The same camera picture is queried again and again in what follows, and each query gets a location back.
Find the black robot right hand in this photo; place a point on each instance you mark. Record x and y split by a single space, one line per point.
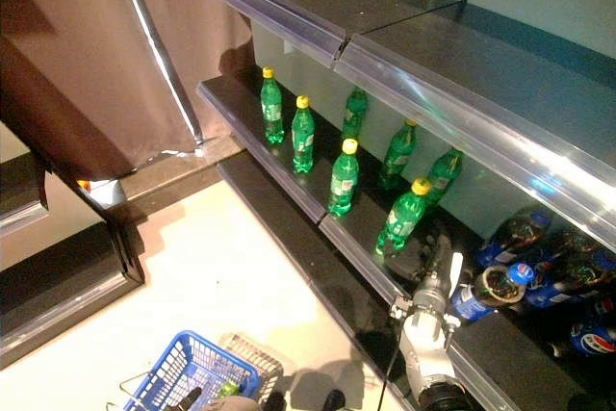
423 257

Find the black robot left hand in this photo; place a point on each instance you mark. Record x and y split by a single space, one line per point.
187 399

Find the blue plastic shopping basket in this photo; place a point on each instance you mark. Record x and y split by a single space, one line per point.
168 372

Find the green soda bottle yellow cap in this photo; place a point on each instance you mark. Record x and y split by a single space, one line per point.
397 156
228 388
353 112
402 218
272 112
342 185
303 141
443 175

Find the Pepsi cola bottle blue cap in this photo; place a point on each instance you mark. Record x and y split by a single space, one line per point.
553 293
515 233
577 242
469 305
594 339

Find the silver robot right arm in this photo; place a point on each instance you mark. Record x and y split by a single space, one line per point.
423 334

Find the white strip at right wrist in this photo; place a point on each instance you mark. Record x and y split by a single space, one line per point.
455 274

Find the grey robot left leg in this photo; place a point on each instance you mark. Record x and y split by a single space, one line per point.
231 403

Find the grey robot leg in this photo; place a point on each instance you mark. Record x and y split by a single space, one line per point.
334 400
231 403

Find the black shelf base plinth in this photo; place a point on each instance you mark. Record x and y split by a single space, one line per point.
308 257

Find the grey robot right leg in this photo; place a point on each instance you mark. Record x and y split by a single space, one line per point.
334 400

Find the dark neighbouring shelf unit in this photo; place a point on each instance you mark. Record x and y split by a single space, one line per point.
58 286

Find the small orange tag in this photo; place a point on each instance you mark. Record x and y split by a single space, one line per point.
83 185

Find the silver foil tape strip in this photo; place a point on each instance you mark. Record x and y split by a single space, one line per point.
166 154

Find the chrome stand pole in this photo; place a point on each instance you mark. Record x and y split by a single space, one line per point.
155 40

